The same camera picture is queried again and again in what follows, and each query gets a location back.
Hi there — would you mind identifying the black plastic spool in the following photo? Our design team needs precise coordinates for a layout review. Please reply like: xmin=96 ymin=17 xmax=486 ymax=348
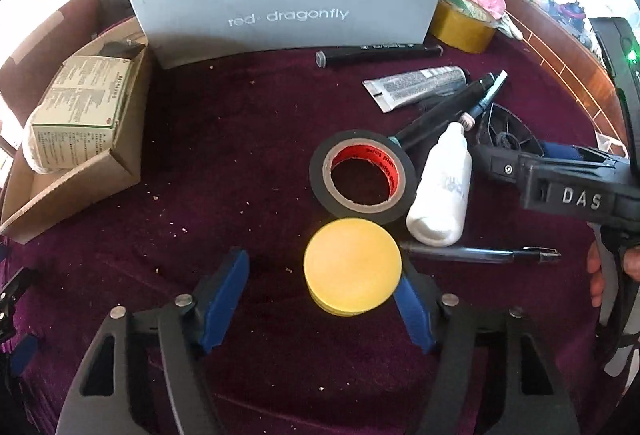
xmin=471 ymin=104 xmax=544 ymax=177

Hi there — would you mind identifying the white dropper bottle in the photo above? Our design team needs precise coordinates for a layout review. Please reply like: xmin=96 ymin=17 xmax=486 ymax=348
xmin=406 ymin=122 xmax=472 ymax=247

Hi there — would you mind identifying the black marker teal cap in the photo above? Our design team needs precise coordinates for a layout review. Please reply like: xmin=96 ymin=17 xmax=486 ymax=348
xmin=390 ymin=73 xmax=498 ymax=150

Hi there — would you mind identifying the black electrical tape roll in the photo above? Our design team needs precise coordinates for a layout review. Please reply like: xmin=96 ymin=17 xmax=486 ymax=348
xmin=309 ymin=130 xmax=416 ymax=225

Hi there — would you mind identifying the white medicine carton box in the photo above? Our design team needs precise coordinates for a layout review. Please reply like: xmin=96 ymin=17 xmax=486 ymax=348
xmin=23 ymin=55 xmax=134 ymax=175

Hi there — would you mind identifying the person right hand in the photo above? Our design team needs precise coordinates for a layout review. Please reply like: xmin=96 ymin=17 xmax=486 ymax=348
xmin=587 ymin=241 xmax=640 ymax=309

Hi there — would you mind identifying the clear ballpoint pen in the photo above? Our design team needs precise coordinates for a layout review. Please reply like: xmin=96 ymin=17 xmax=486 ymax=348
xmin=399 ymin=241 xmax=562 ymax=265

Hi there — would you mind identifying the small marker white cap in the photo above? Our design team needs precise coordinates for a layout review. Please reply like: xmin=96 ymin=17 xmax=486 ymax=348
xmin=459 ymin=70 xmax=508 ymax=132

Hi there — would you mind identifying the wooden headboard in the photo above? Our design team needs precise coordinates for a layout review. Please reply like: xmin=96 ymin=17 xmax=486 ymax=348
xmin=506 ymin=0 xmax=627 ymax=142

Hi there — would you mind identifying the yellow packing tape roll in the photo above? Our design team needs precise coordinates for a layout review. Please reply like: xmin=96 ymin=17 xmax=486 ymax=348
xmin=428 ymin=0 xmax=497 ymax=54

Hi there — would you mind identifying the silver tube of cream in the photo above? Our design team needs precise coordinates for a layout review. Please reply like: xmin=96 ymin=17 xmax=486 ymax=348
xmin=362 ymin=66 xmax=468 ymax=114

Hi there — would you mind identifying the brown cardboard tray box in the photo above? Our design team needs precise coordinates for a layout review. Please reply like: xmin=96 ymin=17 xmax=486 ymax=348
xmin=1 ymin=18 xmax=153 ymax=243

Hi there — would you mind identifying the black marker pen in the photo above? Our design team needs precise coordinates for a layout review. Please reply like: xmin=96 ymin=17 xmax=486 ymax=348
xmin=314 ymin=43 xmax=444 ymax=68

